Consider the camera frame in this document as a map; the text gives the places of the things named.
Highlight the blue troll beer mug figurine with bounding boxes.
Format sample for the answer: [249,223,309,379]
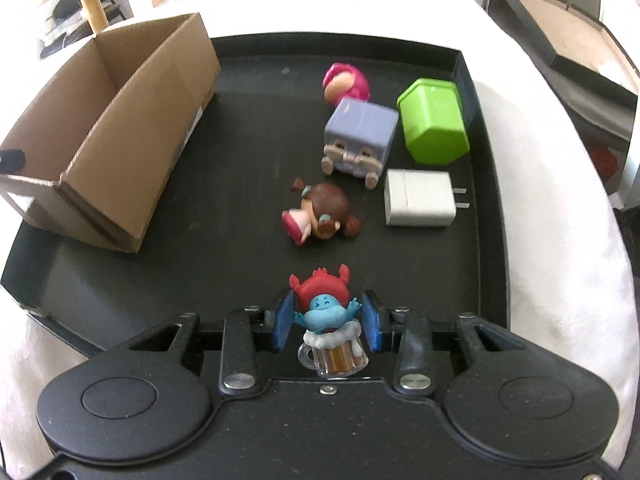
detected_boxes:
[288,264,369,379]

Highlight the brown cardboard box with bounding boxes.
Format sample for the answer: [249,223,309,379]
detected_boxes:
[1,13,220,252]

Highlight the white power adapter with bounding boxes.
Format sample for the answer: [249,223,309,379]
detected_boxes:
[384,169,471,228]

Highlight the white blanket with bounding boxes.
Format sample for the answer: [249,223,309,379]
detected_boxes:
[0,0,640,480]

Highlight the brown-haired girl figurine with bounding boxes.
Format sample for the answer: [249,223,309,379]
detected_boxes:
[281,178,361,246]

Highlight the black tray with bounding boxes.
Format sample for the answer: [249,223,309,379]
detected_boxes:
[2,32,509,354]

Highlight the grey cube rabbit toy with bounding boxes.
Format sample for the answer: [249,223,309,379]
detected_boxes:
[321,98,399,190]

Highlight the green hexagonal container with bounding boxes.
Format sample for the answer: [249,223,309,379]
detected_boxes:
[396,78,470,166]

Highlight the pink hooded figurine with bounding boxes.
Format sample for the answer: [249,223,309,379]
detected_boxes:
[322,63,370,106]

